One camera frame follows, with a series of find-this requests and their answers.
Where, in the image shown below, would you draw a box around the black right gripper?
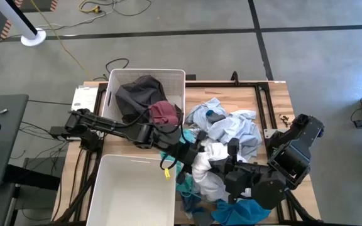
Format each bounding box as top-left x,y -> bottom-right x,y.
209,137 -> 240,176

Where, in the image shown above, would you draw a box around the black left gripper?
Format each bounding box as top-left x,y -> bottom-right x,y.
172,130 -> 207,185

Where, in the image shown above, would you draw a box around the light blue shirt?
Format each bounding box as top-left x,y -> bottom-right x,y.
185,97 -> 263,163

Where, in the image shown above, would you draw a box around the maroon garment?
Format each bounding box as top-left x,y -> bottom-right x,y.
148,100 -> 182,126

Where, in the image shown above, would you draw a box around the bright blue fuzzy cloth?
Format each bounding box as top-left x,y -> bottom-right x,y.
211,198 -> 272,226

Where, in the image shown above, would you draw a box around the dark grey pants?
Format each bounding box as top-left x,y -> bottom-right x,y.
114,75 -> 169,124

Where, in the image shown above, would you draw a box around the blue and grey sock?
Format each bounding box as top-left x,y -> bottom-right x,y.
205,109 -> 227,124

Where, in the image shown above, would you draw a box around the blue-grey knit cloth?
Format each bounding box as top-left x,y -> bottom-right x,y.
180,196 -> 215,220

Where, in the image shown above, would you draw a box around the grey ribbed sock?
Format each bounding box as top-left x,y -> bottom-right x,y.
196,213 -> 215,226

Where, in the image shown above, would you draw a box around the silver mounting plate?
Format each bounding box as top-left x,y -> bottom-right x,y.
263,128 -> 278,139

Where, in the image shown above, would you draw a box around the white weave-pattern laundry basket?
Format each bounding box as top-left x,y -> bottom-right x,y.
85,153 -> 178,226

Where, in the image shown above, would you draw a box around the white perforated laundry basket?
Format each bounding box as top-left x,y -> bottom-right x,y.
101,68 -> 187,126

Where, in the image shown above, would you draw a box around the small black parts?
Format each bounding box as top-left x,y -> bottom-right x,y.
278,113 -> 291,127

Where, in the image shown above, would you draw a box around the black clamp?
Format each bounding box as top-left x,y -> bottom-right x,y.
230,71 -> 241,86

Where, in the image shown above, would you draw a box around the white paper sheet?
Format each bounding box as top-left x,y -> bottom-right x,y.
70,86 -> 99,113

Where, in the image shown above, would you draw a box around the dark grey desk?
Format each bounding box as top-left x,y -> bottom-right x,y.
0,94 -> 30,189

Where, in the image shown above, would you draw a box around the white pole round base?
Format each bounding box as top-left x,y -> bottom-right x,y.
0,0 -> 47,47

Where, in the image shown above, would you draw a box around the black floor cable loop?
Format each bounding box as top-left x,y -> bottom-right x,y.
92,58 -> 130,81

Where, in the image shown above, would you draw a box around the yellow floor cable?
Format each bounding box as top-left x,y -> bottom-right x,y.
30,0 -> 93,80

